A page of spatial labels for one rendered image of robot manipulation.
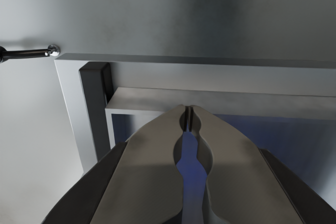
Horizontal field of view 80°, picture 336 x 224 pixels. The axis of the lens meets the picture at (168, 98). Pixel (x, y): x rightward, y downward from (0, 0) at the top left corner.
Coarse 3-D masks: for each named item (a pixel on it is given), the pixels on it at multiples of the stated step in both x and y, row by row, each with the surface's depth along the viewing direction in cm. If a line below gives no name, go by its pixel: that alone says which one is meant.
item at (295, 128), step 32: (128, 96) 16; (160, 96) 16; (192, 96) 16; (224, 96) 16; (256, 96) 16; (288, 96) 17; (320, 96) 17; (128, 128) 19; (256, 128) 18; (288, 128) 18; (320, 128) 18; (192, 160) 21; (288, 160) 20; (320, 160) 20; (192, 192) 23; (320, 192) 22
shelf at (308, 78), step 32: (64, 64) 17; (128, 64) 16; (160, 64) 16; (192, 64) 16; (224, 64) 16; (256, 64) 16; (288, 64) 16; (320, 64) 16; (64, 96) 18; (96, 160) 22
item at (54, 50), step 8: (0, 48) 97; (48, 48) 106; (56, 48) 106; (0, 56) 96; (8, 56) 97; (16, 56) 98; (24, 56) 99; (32, 56) 100; (40, 56) 101; (48, 56) 103
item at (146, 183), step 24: (168, 120) 10; (144, 144) 9; (168, 144) 9; (120, 168) 8; (144, 168) 8; (168, 168) 8; (120, 192) 7; (144, 192) 7; (168, 192) 7; (96, 216) 6; (120, 216) 6; (144, 216) 6; (168, 216) 6
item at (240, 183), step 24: (192, 120) 11; (216, 120) 10; (216, 144) 9; (240, 144) 9; (216, 168) 8; (240, 168) 8; (264, 168) 8; (216, 192) 7; (240, 192) 7; (264, 192) 7; (216, 216) 6; (240, 216) 6; (264, 216) 6; (288, 216) 6
